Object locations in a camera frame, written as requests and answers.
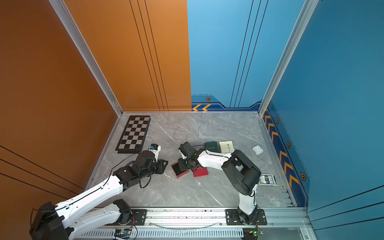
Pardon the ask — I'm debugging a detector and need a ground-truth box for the red booklet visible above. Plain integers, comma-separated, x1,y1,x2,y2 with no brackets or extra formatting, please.
193,168,209,178

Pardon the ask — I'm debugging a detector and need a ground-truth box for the red jewelry box base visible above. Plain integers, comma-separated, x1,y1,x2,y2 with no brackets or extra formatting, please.
172,163,190,179

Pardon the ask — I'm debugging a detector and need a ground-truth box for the green booklet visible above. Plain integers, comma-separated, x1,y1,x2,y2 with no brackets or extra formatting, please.
204,141,221,153

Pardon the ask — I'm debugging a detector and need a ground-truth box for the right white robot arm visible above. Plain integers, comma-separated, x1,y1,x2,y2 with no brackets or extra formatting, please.
178,146,262,225

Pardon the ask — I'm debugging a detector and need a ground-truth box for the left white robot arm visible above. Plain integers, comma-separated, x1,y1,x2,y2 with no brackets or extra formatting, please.
30,144,168,240

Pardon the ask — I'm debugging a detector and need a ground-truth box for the black white chessboard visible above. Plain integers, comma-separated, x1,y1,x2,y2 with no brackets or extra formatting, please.
116,115,151,154

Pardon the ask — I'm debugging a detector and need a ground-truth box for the left circuit board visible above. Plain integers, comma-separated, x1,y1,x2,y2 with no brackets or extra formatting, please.
113,229,132,240

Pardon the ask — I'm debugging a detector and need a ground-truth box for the circuit board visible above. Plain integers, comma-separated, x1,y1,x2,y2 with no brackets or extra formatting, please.
113,229,132,240
242,228,264,240

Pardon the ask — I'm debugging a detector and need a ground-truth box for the clear plastic earphone case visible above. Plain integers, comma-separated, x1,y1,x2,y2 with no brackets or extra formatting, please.
252,145,264,156

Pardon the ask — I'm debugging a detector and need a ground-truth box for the playing card deck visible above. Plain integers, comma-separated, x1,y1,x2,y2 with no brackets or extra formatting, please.
259,174,278,187

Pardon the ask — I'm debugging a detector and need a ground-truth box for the right circuit board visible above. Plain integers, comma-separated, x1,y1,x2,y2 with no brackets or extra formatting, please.
242,228,264,240

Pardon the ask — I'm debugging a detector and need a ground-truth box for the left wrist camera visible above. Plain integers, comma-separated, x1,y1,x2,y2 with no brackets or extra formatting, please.
148,144,161,161

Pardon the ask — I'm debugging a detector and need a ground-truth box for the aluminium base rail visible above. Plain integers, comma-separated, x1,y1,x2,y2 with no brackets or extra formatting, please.
132,207,312,230

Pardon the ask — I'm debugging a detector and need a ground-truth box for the aluminium corner post left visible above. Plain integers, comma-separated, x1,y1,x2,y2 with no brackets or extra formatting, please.
49,0,124,117

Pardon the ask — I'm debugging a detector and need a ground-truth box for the aluminium corner post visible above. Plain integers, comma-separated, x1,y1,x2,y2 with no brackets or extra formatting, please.
258,0,319,117
49,0,124,117

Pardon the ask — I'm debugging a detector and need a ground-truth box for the aluminium corner post right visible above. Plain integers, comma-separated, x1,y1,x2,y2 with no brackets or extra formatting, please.
258,0,319,117

